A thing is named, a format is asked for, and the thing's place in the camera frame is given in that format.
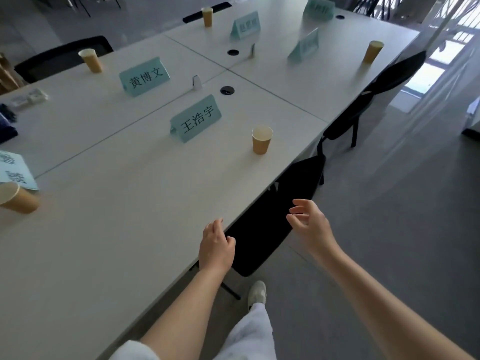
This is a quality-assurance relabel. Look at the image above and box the person's left hand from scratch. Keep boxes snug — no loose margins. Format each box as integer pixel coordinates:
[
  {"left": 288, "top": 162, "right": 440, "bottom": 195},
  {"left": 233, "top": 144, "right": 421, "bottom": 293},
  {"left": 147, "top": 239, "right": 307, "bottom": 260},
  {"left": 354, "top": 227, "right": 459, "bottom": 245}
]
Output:
[{"left": 198, "top": 218, "right": 236, "bottom": 274}]

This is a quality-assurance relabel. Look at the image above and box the person's right hand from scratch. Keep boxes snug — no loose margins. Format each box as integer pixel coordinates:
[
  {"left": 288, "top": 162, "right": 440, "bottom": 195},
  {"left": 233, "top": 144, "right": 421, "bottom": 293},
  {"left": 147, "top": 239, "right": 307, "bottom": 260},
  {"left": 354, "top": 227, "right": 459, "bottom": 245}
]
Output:
[{"left": 286, "top": 199, "right": 340, "bottom": 259}]

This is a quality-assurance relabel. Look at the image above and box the stack of blue folders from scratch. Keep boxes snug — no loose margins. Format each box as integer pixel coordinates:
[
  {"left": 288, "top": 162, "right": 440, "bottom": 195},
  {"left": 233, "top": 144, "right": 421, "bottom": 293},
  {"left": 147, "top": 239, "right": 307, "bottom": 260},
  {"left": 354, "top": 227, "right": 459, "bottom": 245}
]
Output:
[{"left": 0, "top": 112, "right": 19, "bottom": 144}]

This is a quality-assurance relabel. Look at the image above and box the person's left forearm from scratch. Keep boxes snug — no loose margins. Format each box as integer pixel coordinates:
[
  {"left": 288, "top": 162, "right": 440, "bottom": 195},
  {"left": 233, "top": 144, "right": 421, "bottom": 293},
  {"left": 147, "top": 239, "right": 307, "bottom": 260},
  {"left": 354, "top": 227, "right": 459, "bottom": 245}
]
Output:
[{"left": 140, "top": 268, "right": 226, "bottom": 360}]

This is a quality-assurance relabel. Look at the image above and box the person's right forearm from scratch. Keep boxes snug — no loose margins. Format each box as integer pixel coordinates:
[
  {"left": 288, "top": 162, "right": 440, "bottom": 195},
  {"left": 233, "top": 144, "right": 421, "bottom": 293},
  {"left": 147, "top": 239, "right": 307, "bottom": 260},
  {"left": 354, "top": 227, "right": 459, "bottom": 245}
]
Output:
[{"left": 316, "top": 241, "right": 475, "bottom": 360}]

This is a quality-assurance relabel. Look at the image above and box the person's white clothing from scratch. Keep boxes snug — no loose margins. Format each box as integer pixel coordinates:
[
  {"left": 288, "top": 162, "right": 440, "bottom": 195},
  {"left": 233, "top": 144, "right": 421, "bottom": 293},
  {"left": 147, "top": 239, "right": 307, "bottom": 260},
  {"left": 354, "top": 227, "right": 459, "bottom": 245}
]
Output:
[{"left": 108, "top": 280, "right": 278, "bottom": 360}]

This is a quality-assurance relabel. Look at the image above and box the black office chair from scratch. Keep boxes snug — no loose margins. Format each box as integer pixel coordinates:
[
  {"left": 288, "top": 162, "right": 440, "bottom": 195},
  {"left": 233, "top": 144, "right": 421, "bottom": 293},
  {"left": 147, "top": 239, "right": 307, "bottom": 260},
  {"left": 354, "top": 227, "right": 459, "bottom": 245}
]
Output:
[
  {"left": 316, "top": 50, "right": 428, "bottom": 186},
  {"left": 14, "top": 35, "right": 115, "bottom": 85},
  {"left": 182, "top": 1, "right": 233, "bottom": 24},
  {"left": 187, "top": 154, "right": 327, "bottom": 301}
]

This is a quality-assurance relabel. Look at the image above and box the teal paper name card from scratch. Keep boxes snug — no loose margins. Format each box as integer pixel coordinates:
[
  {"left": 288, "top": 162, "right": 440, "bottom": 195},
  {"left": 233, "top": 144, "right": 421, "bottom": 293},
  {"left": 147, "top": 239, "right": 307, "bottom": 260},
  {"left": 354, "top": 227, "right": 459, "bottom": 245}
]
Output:
[
  {"left": 0, "top": 149, "right": 40, "bottom": 192},
  {"left": 169, "top": 94, "right": 223, "bottom": 144},
  {"left": 229, "top": 10, "right": 262, "bottom": 42},
  {"left": 302, "top": 0, "right": 336, "bottom": 22},
  {"left": 287, "top": 27, "right": 320, "bottom": 65},
  {"left": 119, "top": 57, "right": 172, "bottom": 98}
]

